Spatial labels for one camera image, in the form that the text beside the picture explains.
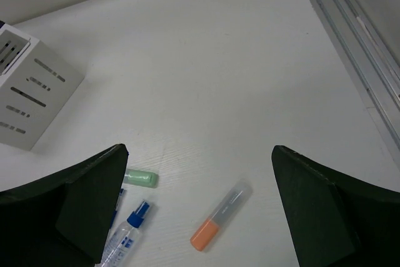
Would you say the orange highlighter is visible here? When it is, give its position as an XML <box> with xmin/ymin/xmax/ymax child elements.
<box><xmin>190</xmin><ymin>180</ymin><xmax>253</xmax><ymax>251</ymax></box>

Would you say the blue ballpoint pen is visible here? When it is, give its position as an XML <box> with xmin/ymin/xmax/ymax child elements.
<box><xmin>108</xmin><ymin>188</ymin><xmax>126</xmax><ymax>234</ymax></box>

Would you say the aluminium side rail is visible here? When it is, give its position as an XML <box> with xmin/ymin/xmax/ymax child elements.
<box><xmin>310</xmin><ymin>0</ymin><xmax>399</xmax><ymax>151</ymax></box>

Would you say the white slotted organizer box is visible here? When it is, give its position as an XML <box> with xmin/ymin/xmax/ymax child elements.
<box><xmin>1</xmin><ymin>23</ymin><xmax>84</xmax><ymax>151</ymax></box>

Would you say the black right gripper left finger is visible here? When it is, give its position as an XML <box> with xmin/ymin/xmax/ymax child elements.
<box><xmin>1</xmin><ymin>144</ymin><xmax>129</xmax><ymax>266</ymax></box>

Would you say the clear blue-capped spray bottle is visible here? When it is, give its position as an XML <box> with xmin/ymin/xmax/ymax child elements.
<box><xmin>96</xmin><ymin>200</ymin><xmax>152</xmax><ymax>266</ymax></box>

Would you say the green highlighter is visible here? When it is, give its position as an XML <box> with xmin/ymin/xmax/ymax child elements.
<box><xmin>123</xmin><ymin>169</ymin><xmax>159</xmax><ymax>188</ymax></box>

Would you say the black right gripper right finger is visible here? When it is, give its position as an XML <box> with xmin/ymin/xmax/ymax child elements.
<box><xmin>271</xmin><ymin>145</ymin><xmax>399</xmax><ymax>266</ymax></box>

